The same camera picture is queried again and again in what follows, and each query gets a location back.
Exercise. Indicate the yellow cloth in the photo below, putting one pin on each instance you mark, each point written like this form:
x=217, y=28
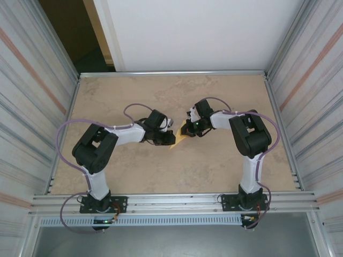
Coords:
x=178, y=142

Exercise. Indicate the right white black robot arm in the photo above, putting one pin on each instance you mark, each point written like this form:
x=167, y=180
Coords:
x=250, y=134

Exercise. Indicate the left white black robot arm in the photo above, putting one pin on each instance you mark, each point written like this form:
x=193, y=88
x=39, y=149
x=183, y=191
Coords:
x=93, y=150

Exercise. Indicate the grey metal shelf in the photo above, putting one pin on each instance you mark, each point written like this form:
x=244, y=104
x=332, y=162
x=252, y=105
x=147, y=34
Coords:
x=174, y=241

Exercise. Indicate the long aluminium table edge rail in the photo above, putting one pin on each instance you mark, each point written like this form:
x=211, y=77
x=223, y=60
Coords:
x=174, y=72

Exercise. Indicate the wide aluminium mounting rail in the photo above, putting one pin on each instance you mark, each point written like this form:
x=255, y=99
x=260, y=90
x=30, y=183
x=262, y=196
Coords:
x=174, y=199

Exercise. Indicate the aluminium side rail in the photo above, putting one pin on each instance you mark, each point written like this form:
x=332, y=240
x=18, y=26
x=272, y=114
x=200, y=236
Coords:
x=273, y=93
x=74, y=93

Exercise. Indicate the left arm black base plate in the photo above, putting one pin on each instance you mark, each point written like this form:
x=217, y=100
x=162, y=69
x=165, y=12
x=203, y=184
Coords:
x=119, y=204

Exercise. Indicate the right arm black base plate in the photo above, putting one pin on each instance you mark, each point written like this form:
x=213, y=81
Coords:
x=227, y=202

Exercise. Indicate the white door frame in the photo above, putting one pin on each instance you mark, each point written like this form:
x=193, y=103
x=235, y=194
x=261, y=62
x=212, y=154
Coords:
x=110, y=34

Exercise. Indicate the ribbed translucent enclosure panel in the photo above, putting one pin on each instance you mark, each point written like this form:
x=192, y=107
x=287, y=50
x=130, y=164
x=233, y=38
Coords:
x=26, y=93
x=316, y=93

